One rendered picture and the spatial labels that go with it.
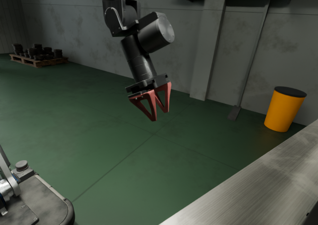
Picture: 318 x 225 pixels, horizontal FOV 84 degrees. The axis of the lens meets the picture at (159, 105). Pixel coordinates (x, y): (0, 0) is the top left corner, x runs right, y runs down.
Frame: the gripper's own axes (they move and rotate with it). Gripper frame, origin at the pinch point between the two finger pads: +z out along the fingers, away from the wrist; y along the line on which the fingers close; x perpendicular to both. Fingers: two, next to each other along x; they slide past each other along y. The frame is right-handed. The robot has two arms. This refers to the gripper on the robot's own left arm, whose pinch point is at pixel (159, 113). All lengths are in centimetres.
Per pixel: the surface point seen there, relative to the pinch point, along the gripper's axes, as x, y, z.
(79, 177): 130, 28, 47
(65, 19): 414, 286, -246
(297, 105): -29, 238, 88
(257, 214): -16.2, -1.5, 26.1
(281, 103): -13, 234, 80
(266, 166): -17.2, 16.5, 26.6
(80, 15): 349, 286, -225
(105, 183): 111, 37, 58
